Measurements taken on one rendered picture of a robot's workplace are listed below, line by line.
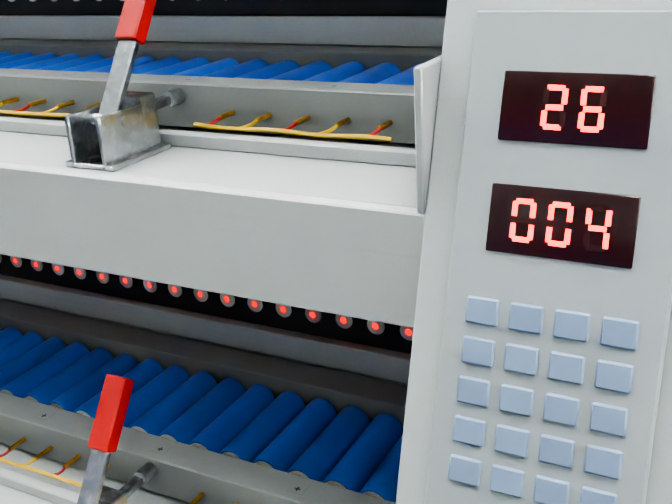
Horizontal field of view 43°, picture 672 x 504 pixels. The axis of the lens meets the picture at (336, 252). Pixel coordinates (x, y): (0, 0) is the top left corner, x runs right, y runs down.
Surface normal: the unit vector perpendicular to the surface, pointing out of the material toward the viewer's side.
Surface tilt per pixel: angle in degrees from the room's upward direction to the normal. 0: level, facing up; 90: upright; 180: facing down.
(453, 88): 90
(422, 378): 90
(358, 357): 109
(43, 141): 19
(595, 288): 90
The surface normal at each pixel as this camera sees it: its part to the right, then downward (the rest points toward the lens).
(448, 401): -0.46, 0.04
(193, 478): -0.46, 0.36
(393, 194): -0.06, -0.93
